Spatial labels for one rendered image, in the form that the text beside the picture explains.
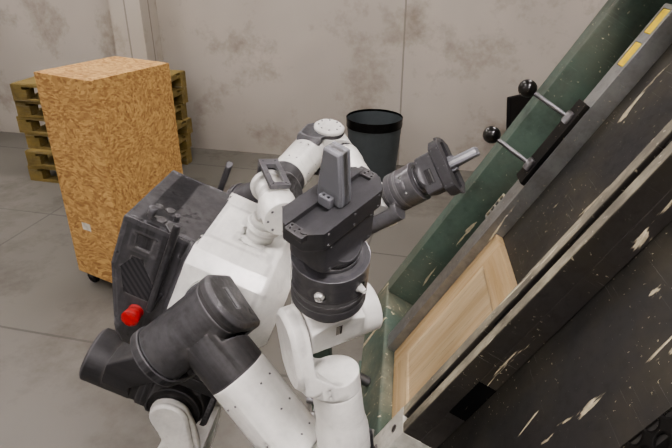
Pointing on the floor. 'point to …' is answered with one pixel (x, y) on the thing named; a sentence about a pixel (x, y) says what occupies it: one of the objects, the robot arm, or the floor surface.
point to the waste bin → (376, 138)
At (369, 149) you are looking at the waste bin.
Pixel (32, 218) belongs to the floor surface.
